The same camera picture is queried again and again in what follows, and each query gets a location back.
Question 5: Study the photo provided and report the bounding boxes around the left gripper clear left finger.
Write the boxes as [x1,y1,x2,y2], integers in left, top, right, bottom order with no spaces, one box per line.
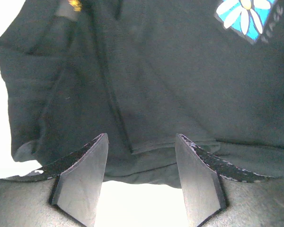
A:
[7,133,108,227]

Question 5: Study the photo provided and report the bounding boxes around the left gripper clear right finger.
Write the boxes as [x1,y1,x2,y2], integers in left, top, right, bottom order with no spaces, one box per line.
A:
[175,134,272,227]

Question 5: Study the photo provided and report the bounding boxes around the black t shirt daisy logo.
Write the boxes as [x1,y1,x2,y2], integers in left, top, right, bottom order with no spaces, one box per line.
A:
[0,0,284,188]

